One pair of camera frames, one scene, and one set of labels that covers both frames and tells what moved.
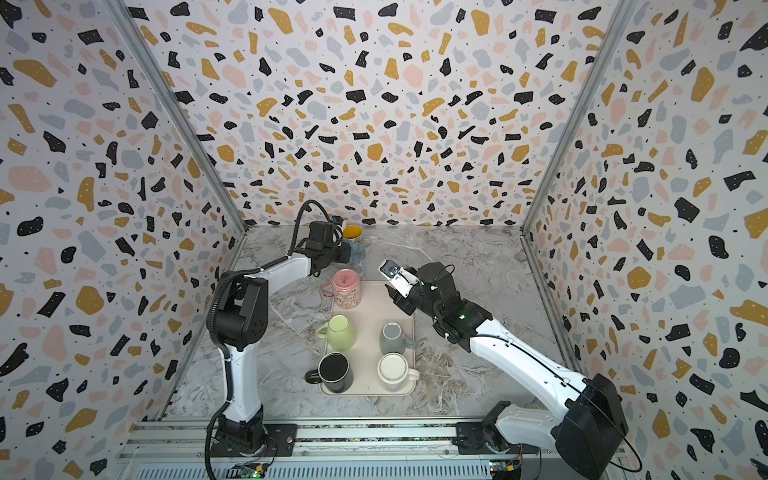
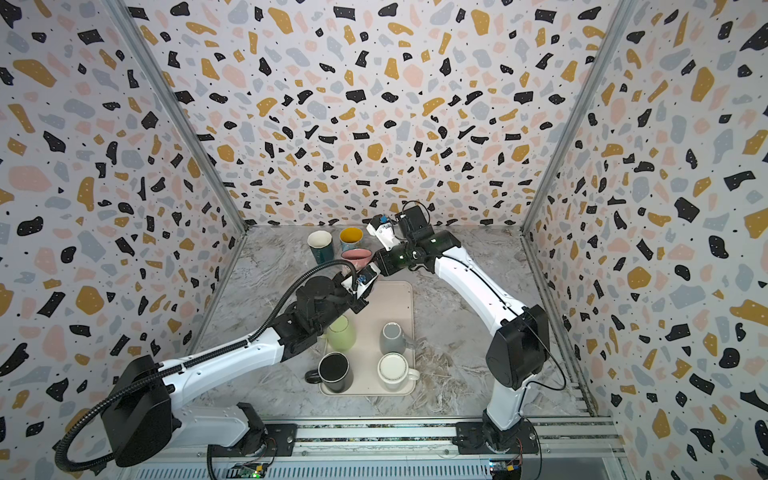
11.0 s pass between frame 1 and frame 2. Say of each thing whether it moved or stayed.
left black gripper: moved
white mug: stayed
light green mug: stayed
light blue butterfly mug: stayed
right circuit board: stayed
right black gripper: moved
